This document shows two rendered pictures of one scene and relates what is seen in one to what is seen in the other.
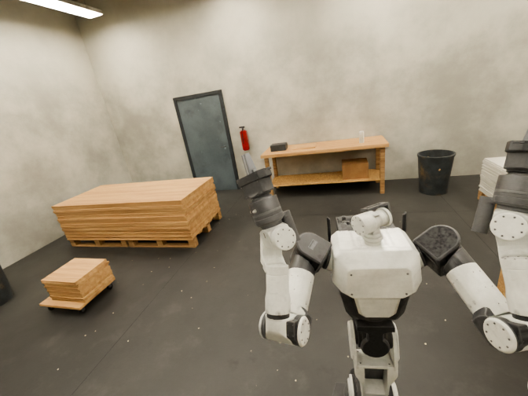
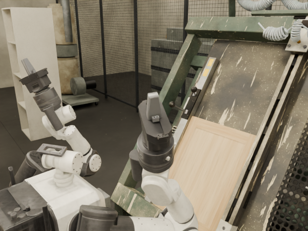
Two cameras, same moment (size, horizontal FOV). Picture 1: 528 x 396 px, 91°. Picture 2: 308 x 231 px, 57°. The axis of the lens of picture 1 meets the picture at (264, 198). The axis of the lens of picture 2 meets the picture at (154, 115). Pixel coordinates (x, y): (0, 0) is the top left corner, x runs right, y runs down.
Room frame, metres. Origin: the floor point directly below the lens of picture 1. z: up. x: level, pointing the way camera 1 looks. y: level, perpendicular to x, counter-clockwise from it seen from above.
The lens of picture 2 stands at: (1.21, 0.35, 1.91)
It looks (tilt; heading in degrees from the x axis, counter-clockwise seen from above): 19 degrees down; 215
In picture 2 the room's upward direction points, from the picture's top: straight up
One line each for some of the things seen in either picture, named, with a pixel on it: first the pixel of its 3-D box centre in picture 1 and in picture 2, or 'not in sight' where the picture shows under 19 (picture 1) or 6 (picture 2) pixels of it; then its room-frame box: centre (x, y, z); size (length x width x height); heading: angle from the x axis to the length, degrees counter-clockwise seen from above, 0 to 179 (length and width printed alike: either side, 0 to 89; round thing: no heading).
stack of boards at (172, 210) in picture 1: (141, 212); not in sight; (4.24, 2.13, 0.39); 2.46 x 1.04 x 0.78; 72
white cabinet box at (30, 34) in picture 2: not in sight; (35, 74); (-1.48, -3.91, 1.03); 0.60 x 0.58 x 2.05; 72
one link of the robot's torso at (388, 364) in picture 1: (372, 365); not in sight; (0.75, -0.34, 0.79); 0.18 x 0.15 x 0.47; 78
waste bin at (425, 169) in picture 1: (434, 172); not in sight; (4.01, -2.84, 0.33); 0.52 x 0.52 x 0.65
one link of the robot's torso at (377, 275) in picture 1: (368, 264); (51, 225); (0.79, -0.34, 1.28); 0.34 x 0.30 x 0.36; 78
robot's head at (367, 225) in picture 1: (371, 224); (63, 163); (0.73, -0.32, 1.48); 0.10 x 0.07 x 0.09; 107
